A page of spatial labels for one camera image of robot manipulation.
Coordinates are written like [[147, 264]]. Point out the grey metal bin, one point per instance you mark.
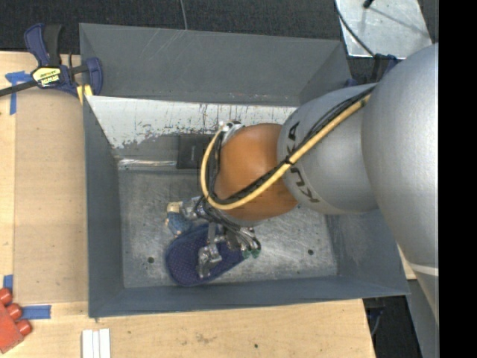
[[149, 215]]

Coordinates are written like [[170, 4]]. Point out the clear plastic strip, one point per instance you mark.
[[149, 163]]

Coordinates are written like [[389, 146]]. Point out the pale wood board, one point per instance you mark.
[[48, 200]]

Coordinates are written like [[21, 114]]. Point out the blue and silver object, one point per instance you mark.
[[177, 224]]

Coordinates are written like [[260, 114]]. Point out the dark blue dotted cloth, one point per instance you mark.
[[186, 259]]

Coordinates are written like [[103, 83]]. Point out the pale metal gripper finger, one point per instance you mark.
[[203, 265], [214, 254]]

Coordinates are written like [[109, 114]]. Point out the black flat box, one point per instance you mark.
[[190, 151]]

